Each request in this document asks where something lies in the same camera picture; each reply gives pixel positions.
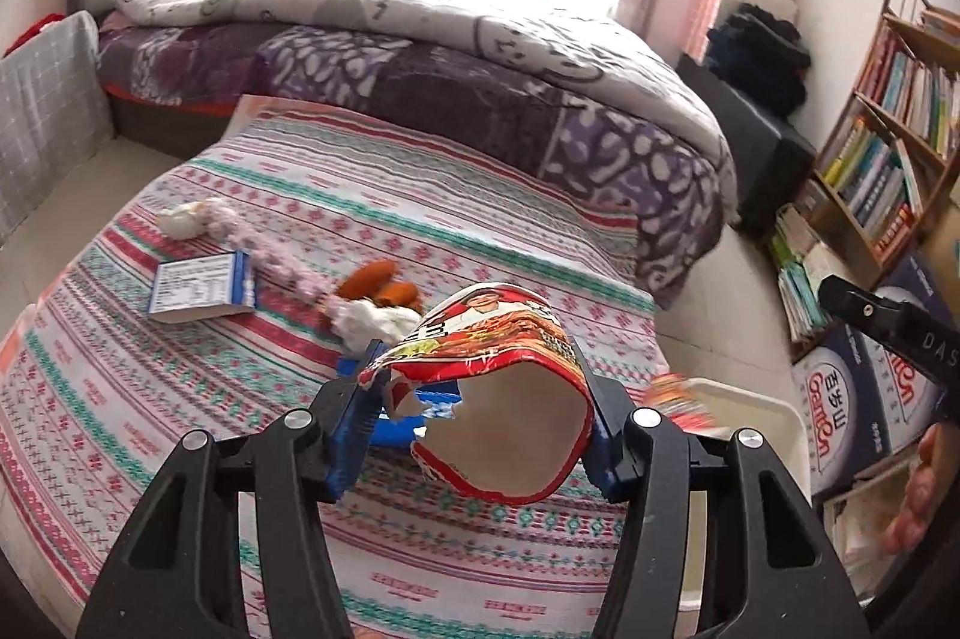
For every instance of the pink white fluffy toy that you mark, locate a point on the pink white fluffy toy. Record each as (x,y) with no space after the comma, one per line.
(255,249)

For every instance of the blue and white carton box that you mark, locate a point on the blue and white carton box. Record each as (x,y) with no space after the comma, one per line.
(195,283)

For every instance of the pile of books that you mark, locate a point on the pile of books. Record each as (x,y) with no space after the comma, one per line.
(802,286)

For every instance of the blue printed carton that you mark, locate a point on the blue printed carton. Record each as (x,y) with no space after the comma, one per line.
(832,414)
(911,376)

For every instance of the pink storage box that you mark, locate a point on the pink storage box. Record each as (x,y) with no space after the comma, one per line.
(709,1)

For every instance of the striped patterned mat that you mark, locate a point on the striped patterned mat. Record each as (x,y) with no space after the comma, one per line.
(225,421)

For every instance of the white plastic trash bin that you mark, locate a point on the white plastic trash bin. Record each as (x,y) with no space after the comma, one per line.
(750,406)

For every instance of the dark clothes pile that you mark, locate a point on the dark clothes pile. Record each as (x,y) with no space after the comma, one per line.
(761,54)

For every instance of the wooden bookshelf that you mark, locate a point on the wooden bookshelf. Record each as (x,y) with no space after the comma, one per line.
(862,106)

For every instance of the person's right hand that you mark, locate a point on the person's right hand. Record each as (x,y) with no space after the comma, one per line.
(919,496)

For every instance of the red snack packet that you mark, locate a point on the red snack packet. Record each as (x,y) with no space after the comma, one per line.
(495,339)

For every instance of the white patterned quilt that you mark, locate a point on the white patterned quilt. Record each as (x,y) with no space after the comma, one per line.
(450,24)

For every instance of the white box of papers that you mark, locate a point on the white box of papers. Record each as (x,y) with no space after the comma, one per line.
(862,519)

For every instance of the blue foil packet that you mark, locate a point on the blue foil packet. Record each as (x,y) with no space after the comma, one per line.
(390,435)

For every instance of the black storage bench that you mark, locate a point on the black storage bench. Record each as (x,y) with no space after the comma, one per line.
(757,159)

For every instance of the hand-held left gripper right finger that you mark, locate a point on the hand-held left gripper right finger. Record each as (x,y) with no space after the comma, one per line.
(607,451)

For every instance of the purple patterned bed sheet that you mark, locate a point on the purple patterned bed sheet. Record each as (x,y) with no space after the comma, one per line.
(450,99)

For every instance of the orange plush pieces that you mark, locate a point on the orange plush pieces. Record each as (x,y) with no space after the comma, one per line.
(371,283)

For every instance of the grey checked cloth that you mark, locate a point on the grey checked cloth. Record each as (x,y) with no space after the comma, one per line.
(45,114)

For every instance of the red patterned wrapper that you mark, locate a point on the red patterned wrapper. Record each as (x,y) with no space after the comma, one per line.
(679,403)

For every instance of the row of upright books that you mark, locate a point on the row of upright books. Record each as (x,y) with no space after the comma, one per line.
(911,84)
(870,181)

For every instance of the red cloth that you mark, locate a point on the red cloth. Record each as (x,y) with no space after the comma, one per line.
(34,30)

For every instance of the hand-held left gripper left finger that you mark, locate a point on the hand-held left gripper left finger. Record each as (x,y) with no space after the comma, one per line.
(349,436)

